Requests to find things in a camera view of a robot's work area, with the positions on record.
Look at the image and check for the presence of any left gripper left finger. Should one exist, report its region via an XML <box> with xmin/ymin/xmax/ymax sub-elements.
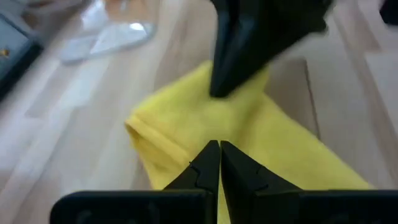
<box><xmin>164</xmin><ymin>139</ymin><xmax>221</xmax><ymax>194</ymax></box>

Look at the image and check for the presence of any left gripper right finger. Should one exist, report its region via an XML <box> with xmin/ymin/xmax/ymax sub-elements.
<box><xmin>220</xmin><ymin>140</ymin><xmax>302</xmax><ymax>224</ymax></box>

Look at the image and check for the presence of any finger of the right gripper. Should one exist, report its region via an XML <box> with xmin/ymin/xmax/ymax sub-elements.
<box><xmin>210</xmin><ymin>0</ymin><xmax>249</xmax><ymax>96</ymax></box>
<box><xmin>226</xmin><ymin>0</ymin><xmax>333</xmax><ymax>96</ymax></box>

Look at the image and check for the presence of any yellow microfiber towel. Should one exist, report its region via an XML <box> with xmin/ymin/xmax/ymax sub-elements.
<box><xmin>124</xmin><ymin>60</ymin><xmax>374</xmax><ymax>224</ymax></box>

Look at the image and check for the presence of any clear plastic basket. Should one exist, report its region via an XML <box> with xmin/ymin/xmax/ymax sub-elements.
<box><xmin>60</xmin><ymin>0</ymin><xmax>156</xmax><ymax>65</ymax></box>

